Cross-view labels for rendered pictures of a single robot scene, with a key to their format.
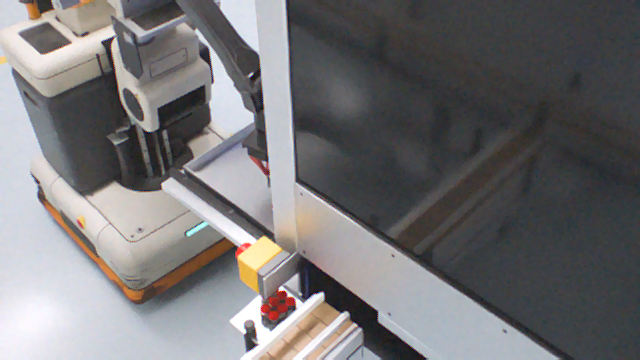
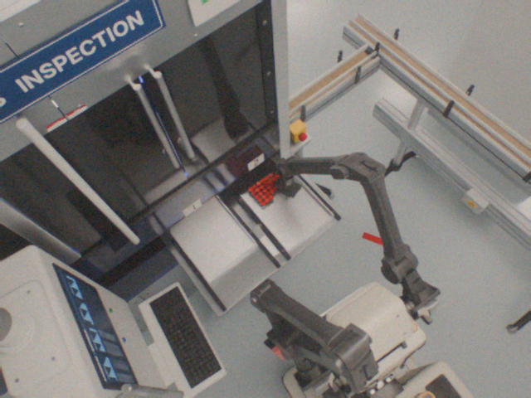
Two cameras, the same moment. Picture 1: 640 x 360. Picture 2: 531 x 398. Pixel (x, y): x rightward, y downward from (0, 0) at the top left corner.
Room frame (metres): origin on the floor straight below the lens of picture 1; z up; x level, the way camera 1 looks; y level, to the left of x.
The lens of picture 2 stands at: (2.10, 0.20, 2.68)
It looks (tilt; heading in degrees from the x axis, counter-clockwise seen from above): 65 degrees down; 194
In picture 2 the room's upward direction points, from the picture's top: 8 degrees counter-clockwise
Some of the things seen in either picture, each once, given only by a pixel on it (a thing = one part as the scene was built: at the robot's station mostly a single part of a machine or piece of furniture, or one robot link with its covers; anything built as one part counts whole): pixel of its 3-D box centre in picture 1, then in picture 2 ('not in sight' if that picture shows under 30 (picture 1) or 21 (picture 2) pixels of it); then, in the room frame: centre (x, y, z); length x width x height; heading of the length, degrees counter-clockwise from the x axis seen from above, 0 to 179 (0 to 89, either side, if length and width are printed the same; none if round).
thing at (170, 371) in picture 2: not in sight; (172, 343); (1.92, -0.33, 0.79); 0.45 x 0.28 x 0.03; 39
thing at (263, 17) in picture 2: not in sight; (270, 93); (1.08, 0.02, 1.40); 0.04 x 0.01 x 0.80; 135
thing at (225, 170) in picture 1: (275, 177); (286, 206); (1.30, 0.09, 0.90); 0.34 x 0.26 x 0.04; 44
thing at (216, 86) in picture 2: not in sight; (221, 100); (1.20, -0.13, 1.51); 0.43 x 0.01 x 0.59; 135
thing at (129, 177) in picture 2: not in sight; (104, 177); (1.53, -0.45, 1.51); 0.47 x 0.01 x 0.59; 135
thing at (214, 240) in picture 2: not in sight; (209, 233); (1.46, -0.23, 0.90); 0.34 x 0.26 x 0.04; 45
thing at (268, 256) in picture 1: (264, 266); (295, 129); (0.96, 0.10, 1.00); 0.08 x 0.07 x 0.07; 45
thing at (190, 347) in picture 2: not in sight; (183, 334); (1.88, -0.28, 0.82); 0.40 x 0.14 x 0.02; 39
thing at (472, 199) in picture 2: not in sight; (474, 201); (1.00, 1.05, 0.50); 0.12 x 0.05 x 0.09; 45
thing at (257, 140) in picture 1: (268, 135); (287, 183); (1.27, 0.09, 1.06); 0.10 x 0.07 x 0.07; 59
